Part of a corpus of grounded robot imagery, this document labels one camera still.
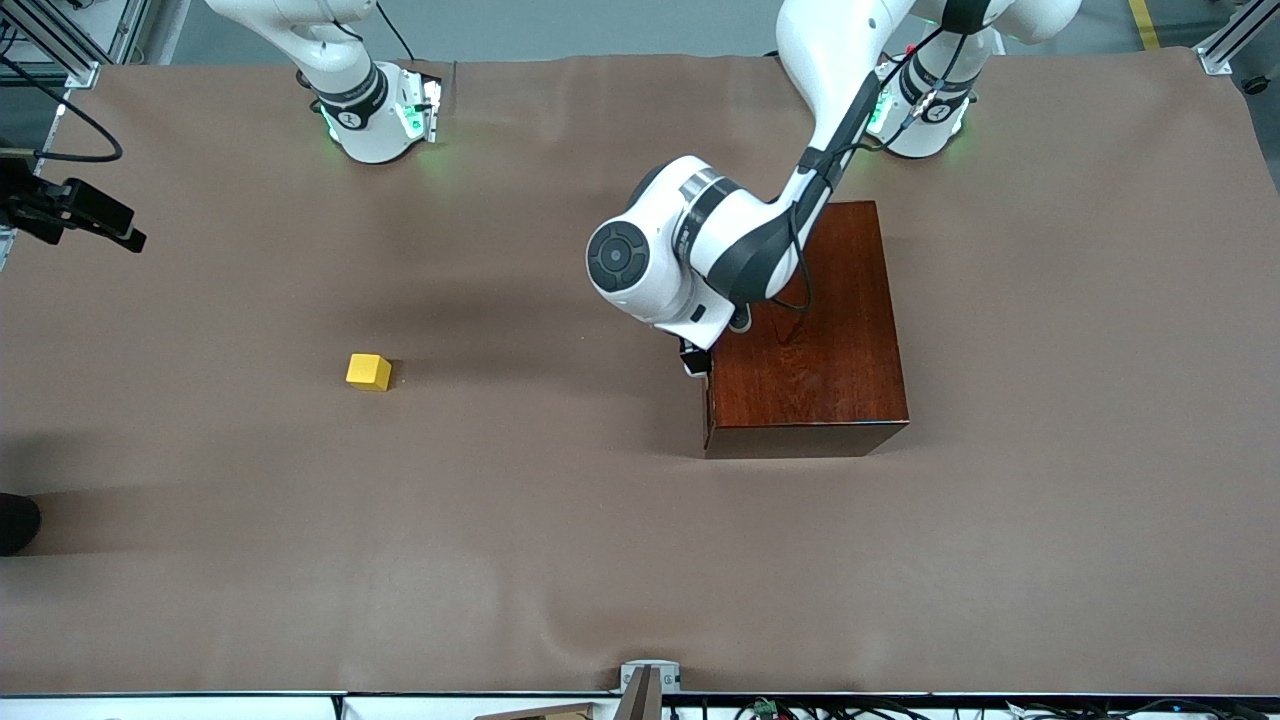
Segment white table edge rail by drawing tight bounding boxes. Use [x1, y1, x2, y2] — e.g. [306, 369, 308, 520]
[0, 692, 1280, 720]

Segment brown cardboard piece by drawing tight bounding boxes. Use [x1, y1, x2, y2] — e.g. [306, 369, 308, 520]
[473, 702, 598, 720]

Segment dark red wooden cabinet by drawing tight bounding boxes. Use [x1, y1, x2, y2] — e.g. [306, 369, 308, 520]
[700, 200, 911, 461]

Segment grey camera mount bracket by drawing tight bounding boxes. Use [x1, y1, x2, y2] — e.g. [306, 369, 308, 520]
[618, 660, 683, 720]

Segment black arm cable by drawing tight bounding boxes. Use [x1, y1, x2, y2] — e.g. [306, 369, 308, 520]
[770, 28, 963, 313]
[0, 55, 123, 163]

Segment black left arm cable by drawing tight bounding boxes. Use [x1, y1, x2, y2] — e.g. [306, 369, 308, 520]
[770, 28, 963, 313]

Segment table cover cloth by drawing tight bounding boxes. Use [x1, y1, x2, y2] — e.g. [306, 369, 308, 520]
[0, 52, 1280, 696]

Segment black rounded object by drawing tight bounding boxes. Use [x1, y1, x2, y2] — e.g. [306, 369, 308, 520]
[0, 493, 42, 557]

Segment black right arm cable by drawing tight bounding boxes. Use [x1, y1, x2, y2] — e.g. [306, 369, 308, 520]
[0, 55, 123, 163]

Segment aluminium frame profile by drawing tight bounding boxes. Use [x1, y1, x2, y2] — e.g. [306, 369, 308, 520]
[0, 0, 151, 89]
[1195, 0, 1280, 76]

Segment black right base cable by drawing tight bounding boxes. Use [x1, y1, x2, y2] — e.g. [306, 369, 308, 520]
[375, 5, 413, 61]

